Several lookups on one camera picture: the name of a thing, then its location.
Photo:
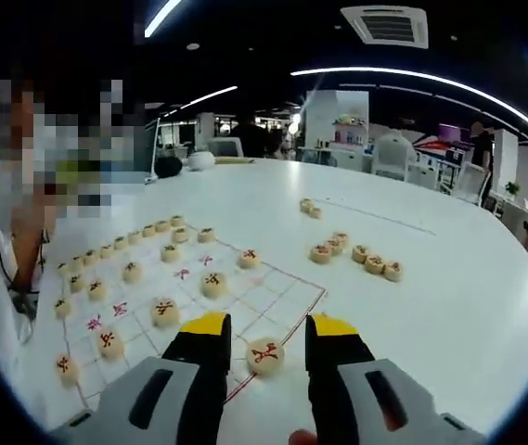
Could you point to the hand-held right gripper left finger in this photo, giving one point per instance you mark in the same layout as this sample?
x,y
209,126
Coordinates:
x,y
161,403

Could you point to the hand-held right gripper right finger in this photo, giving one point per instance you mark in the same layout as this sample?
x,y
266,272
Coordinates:
x,y
365,403

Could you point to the red-lettered round chess piece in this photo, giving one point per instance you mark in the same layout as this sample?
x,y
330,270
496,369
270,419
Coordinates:
x,y
266,356

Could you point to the arranged rows of chess pieces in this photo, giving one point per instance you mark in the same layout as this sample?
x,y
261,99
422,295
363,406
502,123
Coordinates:
x,y
214,283

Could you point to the paper chessboard red grid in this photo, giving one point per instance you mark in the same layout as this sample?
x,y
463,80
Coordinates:
x,y
273,296

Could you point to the pile of wooden chess pieces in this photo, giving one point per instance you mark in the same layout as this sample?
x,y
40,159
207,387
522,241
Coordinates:
x,y
321,253

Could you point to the round wooden chess piece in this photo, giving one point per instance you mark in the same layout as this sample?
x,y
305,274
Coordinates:
x,y
317,213
312,209
305,204

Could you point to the person's right hand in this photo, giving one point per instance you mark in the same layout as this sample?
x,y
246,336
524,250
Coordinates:
x,y
301,438

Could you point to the black round bag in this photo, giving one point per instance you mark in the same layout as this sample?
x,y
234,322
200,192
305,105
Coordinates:
x,y
168,167

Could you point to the white bowl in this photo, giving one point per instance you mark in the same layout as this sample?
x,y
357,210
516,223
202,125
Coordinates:
x,y
201,161

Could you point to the white high-back chair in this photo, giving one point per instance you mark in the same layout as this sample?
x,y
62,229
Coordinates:
x,y
394,157

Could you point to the white mesh office chair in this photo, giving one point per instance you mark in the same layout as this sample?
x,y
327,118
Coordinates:
x,y
472,177

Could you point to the wooden rolling pin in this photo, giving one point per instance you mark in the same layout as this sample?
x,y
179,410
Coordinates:
x,y
235,161

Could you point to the small potted plant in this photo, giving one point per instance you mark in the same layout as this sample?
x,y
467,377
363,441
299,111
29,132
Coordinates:
x,y
512,188

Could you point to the white desktop monitor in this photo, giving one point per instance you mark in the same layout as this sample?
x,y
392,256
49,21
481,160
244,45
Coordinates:
x,y
225,147

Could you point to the shelf with colourful items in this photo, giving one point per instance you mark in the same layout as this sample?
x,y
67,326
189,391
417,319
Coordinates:
x,y
349,130

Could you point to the purple screen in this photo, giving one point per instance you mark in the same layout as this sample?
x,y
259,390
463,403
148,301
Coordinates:
x,y
454,133

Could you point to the straight ceiling light strip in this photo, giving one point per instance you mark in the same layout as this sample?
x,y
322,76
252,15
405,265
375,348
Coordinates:
x,y
212,96

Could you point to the curved ceiling light strip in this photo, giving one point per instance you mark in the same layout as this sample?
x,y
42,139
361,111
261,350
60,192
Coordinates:
x,y
361,69
161,16

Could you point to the ceiling air conditioner vent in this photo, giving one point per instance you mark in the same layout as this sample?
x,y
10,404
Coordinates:
x,y
385,27

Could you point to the red blue wall graphic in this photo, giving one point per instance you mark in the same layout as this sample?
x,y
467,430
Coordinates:
x,y
428,143

